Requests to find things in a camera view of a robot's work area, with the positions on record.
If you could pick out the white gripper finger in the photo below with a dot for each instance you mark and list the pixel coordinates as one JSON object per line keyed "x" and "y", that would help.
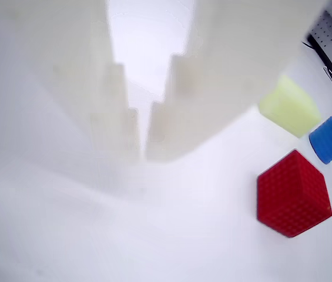
{"x": 42, "y": 82}
{"x": 221, "y": 73}

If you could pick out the red foam cube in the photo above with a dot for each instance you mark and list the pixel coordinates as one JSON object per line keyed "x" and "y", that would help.
{"x": 293, "y": 195}

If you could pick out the pale yellow foam block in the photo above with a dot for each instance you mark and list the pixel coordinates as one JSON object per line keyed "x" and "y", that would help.
{"x": 290, "y": 108}

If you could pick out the blue foam cylinder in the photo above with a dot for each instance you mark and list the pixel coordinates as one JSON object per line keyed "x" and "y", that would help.
{"x": 328, "y": 140}

